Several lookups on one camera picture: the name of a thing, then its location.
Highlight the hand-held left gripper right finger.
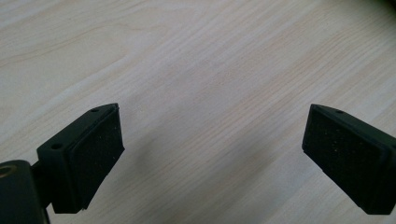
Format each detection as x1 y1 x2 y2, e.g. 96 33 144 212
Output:
301 104 396 216

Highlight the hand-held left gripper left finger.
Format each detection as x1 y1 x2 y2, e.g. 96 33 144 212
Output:
35 103 126 215

